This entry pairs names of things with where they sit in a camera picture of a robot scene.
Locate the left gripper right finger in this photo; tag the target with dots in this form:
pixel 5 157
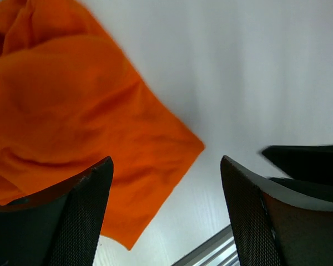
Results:
pixel 272 224

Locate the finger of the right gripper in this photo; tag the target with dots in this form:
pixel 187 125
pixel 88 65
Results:
pixel 311 189
pixel 302 162

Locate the aluminium mounting rail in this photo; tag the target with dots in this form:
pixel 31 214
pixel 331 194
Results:
pixel 219 250

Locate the orange t shirt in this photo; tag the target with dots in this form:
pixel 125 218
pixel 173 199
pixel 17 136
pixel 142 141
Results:
pixel 69 97

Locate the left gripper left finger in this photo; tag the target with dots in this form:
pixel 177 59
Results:
pixel 59 225

